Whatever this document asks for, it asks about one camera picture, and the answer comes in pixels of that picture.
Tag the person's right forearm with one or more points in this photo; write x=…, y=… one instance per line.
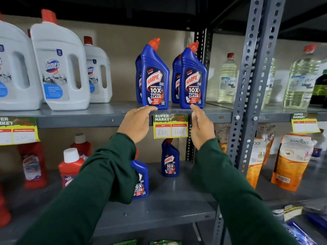
x=237, y=201

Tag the person's right hand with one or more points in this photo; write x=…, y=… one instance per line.
x=203, y=130

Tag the orange white refill pouch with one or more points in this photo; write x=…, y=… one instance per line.
x=267, y=132
x=222, y=136
x=291, y=163
x=255, y=163

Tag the tall red cleaner bottle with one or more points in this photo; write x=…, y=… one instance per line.
x=33, y=165
x=3, y=209

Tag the person's left fingers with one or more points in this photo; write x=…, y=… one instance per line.
x=143, y=109

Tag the yellow green price tag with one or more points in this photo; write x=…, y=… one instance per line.
x=170, y=126
x=292, y=213
x=18, y=131
x=305, y=123

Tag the clear pale liquid bottle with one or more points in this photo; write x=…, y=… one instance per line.
x=227, y=81
x=268, y=84
x=301, y=81

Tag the green packet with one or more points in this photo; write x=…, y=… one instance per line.
x=164, y=243
x=126, y=242

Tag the red bottle with white cap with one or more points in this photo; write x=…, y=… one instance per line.
x=69, y=168
x=82, y=147

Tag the person's left hand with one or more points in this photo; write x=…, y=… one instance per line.
x=135, y=125

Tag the dark green bottle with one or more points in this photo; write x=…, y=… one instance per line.
x=319, y=89

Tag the person's left forearm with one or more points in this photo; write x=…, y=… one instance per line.
x=84, y=196

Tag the small blue toilet cleaner bottle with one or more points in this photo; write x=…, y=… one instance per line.
x=170, y=160
x=141, y=181

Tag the grey metal shelving rack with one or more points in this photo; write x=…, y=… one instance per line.
x=102, y=114
x=253, y=73

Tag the small white pump bottle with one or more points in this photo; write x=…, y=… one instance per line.
x=317, y=150

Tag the blue plastic packet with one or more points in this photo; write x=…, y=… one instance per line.
x=296, y=232
x=318, y=221

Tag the person's right fingers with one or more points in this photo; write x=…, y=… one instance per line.
x=198, y=112

